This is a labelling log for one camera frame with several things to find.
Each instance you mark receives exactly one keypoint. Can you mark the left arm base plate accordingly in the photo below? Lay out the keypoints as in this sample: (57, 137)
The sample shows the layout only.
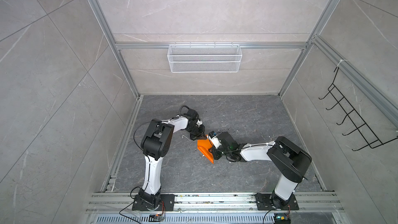
(157, 202)

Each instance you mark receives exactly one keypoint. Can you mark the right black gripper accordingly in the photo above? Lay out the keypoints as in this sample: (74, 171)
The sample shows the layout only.
(214, 152)

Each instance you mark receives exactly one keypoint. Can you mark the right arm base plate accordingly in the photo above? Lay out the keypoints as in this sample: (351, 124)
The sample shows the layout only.
(266, 202)

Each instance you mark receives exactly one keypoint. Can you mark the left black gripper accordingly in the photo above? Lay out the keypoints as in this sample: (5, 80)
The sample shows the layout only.
(201, 136)

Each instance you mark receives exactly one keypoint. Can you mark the white wire mesh basket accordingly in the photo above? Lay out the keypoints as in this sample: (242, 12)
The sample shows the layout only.
(214, 58)

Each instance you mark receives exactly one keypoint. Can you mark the aluminium mounting rail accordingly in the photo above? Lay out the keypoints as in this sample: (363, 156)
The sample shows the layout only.
(217, 202)

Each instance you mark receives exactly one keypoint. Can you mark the black wire hook rack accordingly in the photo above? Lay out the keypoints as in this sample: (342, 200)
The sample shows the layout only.
(352, 115)

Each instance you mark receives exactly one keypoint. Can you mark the white vented cable duct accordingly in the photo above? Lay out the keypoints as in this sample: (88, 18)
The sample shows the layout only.
(180, 218)

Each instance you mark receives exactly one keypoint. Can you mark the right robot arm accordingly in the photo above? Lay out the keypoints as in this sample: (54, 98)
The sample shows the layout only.
(291, 160)

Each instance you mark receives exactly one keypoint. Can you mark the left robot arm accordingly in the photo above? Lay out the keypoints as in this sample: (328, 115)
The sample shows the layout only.
(156, 144)

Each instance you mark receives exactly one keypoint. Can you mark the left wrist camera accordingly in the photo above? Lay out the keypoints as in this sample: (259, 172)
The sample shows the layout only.
(192, 114)

